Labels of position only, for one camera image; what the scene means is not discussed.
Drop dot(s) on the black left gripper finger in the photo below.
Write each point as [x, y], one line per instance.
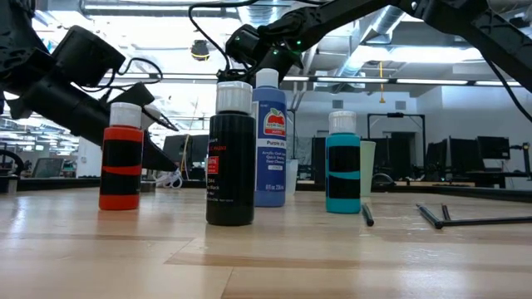
[156, 160]

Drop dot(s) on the small red paint bottle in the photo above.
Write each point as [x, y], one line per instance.
[121, 166]

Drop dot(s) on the small black paint bottle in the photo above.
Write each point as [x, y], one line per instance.
[230, 166]

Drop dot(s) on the large purple paint bottle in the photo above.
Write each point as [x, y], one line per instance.
[270, 166]

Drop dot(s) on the small teal paint bottle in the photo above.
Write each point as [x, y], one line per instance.
[343, 166]

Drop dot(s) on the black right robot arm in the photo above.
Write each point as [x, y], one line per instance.
[332, 16]

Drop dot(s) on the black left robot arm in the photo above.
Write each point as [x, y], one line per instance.
[83, 54]

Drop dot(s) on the white building column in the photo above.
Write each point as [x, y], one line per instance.
[87, 158]

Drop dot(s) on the dark background monitor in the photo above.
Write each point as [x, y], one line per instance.
[195, 151]
[493, 147]
[465, 153]

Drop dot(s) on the open grey laptop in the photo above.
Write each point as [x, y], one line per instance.
[47, 167]

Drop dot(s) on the long overhead light bar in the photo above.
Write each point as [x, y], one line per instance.
[353, 79]

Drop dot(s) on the pale green plastic cup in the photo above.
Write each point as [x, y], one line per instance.
[368, 166]

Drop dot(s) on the silver ribbed ceiling duct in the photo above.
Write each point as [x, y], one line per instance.
[257, 14]

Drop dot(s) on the black aluminium table frame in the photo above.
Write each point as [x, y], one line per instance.
[478, 193]

